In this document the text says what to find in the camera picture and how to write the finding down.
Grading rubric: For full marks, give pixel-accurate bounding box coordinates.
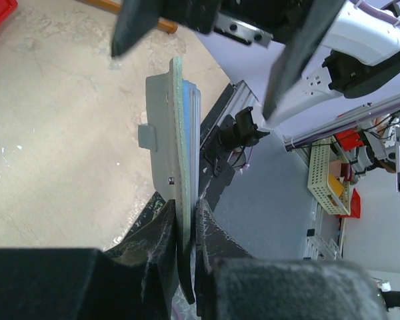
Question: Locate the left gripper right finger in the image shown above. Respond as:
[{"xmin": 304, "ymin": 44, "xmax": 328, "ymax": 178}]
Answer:
[{"xmin": 195, "ymin": 199, "xmax": 388, "ymax": 319}]

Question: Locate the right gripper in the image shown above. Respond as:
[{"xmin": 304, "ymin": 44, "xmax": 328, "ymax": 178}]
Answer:
[{"xmin": 111, "ymin": 0, "xmax": 345, "ymax": 121}]

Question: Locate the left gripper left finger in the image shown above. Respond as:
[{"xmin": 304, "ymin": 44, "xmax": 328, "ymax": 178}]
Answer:
[{"xmin": 0, "ymin": 201, "xmax": 177, "ymax": 319}]

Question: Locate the green card holder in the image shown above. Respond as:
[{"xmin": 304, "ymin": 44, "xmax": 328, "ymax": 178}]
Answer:
[{"xmin": 138, "ymin": 57, "xmax": 201, "ymax": 304}]

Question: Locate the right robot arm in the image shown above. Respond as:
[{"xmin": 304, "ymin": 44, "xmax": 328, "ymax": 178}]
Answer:
[{"xmin": 111, "ymin": 1, "xmax": 400, "ymax": 126}]

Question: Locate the wooden rack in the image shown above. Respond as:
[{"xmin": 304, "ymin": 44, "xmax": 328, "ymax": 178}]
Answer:
[{"xmin": 81, "ymin": 0, "xmax": 178, "ymax": 36}]

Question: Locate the perforated cream crate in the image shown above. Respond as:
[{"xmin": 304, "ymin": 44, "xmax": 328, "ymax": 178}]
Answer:
[{"xmin": 307, "ymin": 137, "xmax": 351, "ymax": 217}]

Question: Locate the red crate in background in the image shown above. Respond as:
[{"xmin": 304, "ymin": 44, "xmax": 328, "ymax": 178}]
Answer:
[{"xmin": 335, "ymin": 129, "xmax": 362, "ymax": 151}]

